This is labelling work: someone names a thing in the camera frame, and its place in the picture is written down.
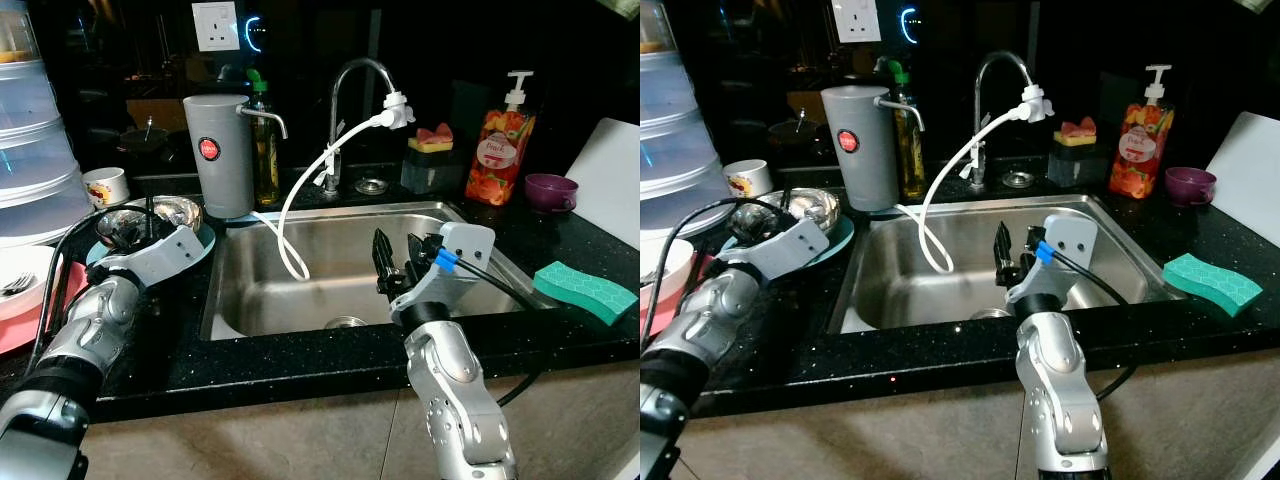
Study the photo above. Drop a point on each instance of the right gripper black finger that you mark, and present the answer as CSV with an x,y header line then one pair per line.
x,y
1032,243
384,260
415,250
1004,255

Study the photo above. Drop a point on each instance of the stainless steel bowl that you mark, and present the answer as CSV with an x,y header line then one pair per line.
x,y
815,208
175,212

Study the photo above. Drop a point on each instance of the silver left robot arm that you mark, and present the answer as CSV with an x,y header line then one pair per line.
x,y
710,320
95,320

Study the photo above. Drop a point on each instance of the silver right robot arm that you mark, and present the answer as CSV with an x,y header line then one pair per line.
x,y
450,380
1055,380

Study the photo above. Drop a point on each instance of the white printed mug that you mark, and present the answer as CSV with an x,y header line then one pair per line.
x,y
747,180
105,188

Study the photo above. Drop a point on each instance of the steel sink drain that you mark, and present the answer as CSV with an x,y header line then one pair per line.
x,y
346,322
988,314

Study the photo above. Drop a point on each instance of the stainless steel sink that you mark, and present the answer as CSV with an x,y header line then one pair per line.
x,y
330,250
900,300

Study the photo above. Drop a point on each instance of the small round metal cap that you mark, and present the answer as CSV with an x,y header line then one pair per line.
x,y
1018,180
371,186

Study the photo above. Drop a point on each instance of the black sponge holder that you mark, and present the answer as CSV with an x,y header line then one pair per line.
x,y
425,175
1072,165

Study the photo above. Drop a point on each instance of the teal plate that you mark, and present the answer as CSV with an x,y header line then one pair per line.
x,y
843,237
203,243

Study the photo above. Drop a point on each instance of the white bowl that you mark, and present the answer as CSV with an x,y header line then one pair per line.
x,y
25,302
670,260

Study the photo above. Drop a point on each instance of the dark pot with lid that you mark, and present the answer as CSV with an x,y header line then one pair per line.
x,y
795,130
145,140

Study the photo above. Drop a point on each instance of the yellow and red sponge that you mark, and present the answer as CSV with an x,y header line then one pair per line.
x,y
432,140
1077,133

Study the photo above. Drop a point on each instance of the translucent stacked plastic container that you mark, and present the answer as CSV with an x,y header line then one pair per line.
x,y
35,150
675,140

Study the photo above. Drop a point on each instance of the grey water filter canister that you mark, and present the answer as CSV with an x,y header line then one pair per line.
x,y
225,180
865,180

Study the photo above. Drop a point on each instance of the metal fork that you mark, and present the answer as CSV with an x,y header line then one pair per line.
x,y
18,285

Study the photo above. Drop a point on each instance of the peach soap pump bottle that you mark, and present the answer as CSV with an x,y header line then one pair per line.
x,y
1138,150
497,160

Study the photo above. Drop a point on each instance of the green-capped yellow liquid bottle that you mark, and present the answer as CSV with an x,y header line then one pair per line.
x,y
266,170
910,160

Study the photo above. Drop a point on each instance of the pink plate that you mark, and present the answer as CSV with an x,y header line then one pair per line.
x,y
655,318
15,335

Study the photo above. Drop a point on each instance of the chrome gooseneck faucet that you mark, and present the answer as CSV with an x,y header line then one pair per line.
x,y
335,120
980,110

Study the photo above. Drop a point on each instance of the purple bowl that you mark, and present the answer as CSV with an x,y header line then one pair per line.
x,y
1190,187
550,192

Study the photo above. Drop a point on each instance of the white cutting board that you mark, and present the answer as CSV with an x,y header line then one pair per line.
x,y
1250,170
610,180

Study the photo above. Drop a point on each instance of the green sponge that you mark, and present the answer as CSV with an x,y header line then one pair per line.
x,y
585,290
1210,283

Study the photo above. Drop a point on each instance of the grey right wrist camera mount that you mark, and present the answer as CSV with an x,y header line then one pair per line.
x,y
460,250
1070,240

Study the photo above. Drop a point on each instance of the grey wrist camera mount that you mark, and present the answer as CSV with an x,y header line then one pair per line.
x,y
460,250
790,248
1070,240
165,255

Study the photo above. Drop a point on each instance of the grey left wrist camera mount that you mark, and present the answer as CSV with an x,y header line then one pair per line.
x,y
790,248
165,255

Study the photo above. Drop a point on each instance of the white wall socket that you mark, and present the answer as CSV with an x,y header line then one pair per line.
x,y
215,27
857,20

